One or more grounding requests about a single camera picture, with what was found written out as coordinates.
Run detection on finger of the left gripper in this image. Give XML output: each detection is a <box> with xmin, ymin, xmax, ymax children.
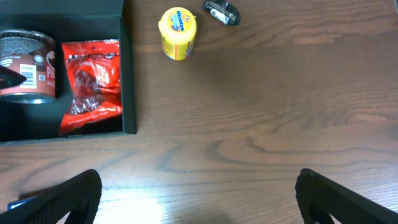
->
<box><xmin>0</xmin><ymin>66</ymin><xmax>26</xmax><ymax>89</ymax></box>

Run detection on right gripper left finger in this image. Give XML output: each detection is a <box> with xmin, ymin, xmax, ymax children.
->
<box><xmin>1</xmin><ymin>169</ymin><xmax>102</xmax><ymax>224</ymax></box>

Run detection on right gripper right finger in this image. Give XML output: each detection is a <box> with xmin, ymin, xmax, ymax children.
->
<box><xmin>295</xmin><ymin>168</ymin><xmax>397</xmax><ymax>224</ymax></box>

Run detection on Pringles small can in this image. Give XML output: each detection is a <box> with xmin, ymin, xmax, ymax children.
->
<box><xmin>1</xmin><ymin>29</ymin><xmax>55</xmax><ymax>104</ymax></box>

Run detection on red Hacks candy bag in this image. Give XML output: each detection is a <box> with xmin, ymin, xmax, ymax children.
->
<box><xmin>59</xmin><ymin>39</ymin><xmax>123</xmax><ymax>134</ymax></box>

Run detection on yellow Mentos bottle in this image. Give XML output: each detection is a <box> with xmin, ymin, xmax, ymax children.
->
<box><xmin>158</xmin><ymin>7</ymin><xmax>197</xmax><ymax>60</ymax></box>

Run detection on blue Eclipse mint tin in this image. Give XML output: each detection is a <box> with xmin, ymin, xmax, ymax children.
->
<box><xmin>7</xmin><ymin>198</ymin><xmax>30</xmax><ymax>210</ymax></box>

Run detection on dark green open box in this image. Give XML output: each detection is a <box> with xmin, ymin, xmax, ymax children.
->
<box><xmin>1</xmin><ymin>0</ymin><xmax>137</xmax><ymax>144</ymax></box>

